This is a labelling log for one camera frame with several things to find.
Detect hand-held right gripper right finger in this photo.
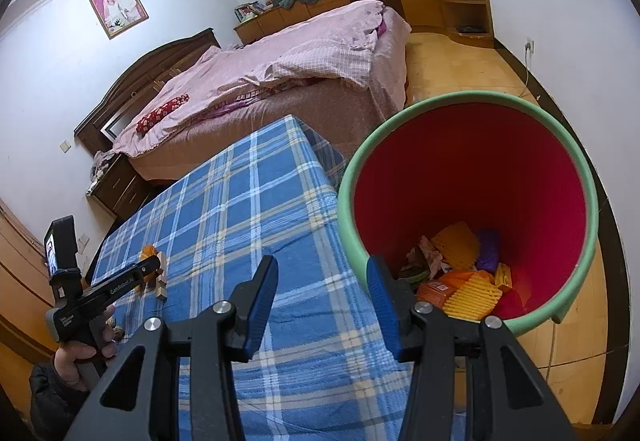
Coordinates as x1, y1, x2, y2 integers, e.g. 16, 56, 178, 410
366, 255, 576, 441

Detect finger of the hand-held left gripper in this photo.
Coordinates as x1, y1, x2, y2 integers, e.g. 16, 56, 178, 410
131, 255, 163, 290

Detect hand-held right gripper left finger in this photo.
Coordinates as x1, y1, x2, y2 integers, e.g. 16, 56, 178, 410
62, 255, 279, 441

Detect orange plastic bag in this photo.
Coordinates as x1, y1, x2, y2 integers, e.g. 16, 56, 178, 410
416, 271, 481, 312

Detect yellow foam net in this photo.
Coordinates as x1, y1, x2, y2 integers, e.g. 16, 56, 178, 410
442, 270, 504, 322
431, 221, 482, 273

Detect red bin with green rim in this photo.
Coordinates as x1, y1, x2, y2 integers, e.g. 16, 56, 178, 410
336, 91, 600, 338

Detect person's left forearm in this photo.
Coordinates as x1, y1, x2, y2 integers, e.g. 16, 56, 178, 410
27, 361, 108, 441

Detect person's left hand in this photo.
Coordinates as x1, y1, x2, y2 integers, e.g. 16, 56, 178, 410
54, 305, 121, 392

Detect small tan block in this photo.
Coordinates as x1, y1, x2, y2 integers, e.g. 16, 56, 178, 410
152, 267, 169, 303

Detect wooden wardrobe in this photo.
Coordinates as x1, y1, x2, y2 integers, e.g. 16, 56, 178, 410
0, 198, 67, 358

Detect crumpled pinkish paper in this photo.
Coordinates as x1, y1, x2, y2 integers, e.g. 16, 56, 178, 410
404, 235, 444, 283

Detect dark wooden nightstand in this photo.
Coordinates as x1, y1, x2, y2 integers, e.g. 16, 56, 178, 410
87, 153, 151, 223

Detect blue plaid tablecloth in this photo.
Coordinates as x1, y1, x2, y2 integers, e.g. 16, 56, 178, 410
90, 115, 467, 441

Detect crumpled grey cloth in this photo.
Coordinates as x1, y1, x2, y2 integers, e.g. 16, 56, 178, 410
90, 151, 119, 192

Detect purple packet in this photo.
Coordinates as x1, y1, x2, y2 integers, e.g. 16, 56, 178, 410
475, 228, 502, 273

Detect yellow packet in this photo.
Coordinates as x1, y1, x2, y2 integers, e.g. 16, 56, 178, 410
494, 263, 514, 293

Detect red floral pillow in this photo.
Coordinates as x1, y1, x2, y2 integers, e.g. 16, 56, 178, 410
136, 94, 190, 137

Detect bed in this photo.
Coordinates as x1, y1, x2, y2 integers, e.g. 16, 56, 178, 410
112, 0, 414, 182

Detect dark wooden headboard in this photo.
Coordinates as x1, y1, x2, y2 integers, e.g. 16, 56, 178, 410
74, 28, 222, 158

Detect pink quilt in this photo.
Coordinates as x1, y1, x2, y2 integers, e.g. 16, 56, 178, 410
112, 0, 412, 158

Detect row of books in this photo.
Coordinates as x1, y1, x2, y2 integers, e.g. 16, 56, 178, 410
236, 2, 274, 22

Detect framed wall photo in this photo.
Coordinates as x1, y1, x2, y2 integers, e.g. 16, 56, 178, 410
89, 0, 150, 40

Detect thin cable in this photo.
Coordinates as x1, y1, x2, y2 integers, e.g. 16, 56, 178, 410
517, 52, 627, 384

